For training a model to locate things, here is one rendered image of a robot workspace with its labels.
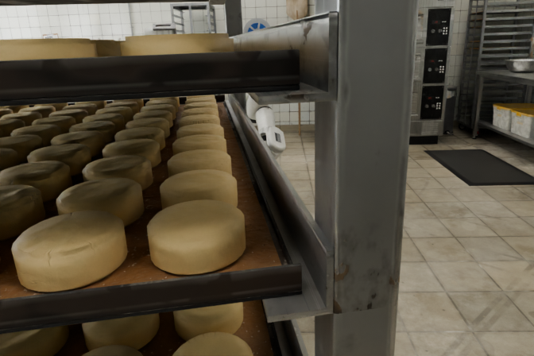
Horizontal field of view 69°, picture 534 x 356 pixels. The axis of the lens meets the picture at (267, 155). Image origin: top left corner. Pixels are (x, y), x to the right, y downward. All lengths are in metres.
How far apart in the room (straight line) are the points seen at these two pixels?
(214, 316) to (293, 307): 0.12
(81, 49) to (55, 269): 0.10
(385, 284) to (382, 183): 0.05
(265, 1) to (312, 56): 5.71
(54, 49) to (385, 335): 0.18
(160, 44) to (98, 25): 6.24
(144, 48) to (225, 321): 0.19
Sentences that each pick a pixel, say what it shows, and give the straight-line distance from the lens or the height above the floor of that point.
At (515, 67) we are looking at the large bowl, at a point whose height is 0.94.
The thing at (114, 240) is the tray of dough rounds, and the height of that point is 1.24.
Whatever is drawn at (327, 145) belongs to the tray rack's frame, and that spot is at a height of 1.29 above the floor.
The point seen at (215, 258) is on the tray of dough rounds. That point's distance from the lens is 0.19.
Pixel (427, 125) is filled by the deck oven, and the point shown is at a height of 0.25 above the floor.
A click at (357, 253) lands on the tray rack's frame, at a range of 0.17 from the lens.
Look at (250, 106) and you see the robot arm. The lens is 1.50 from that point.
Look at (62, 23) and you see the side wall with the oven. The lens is 6.64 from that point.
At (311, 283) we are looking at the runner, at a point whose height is 1.22.
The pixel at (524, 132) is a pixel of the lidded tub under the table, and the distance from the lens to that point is 5.09.
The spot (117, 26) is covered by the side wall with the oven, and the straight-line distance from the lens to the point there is 6.30.
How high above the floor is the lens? 1.33
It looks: 16 degrees down
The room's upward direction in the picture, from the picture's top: 2 degrees counter-clockwise
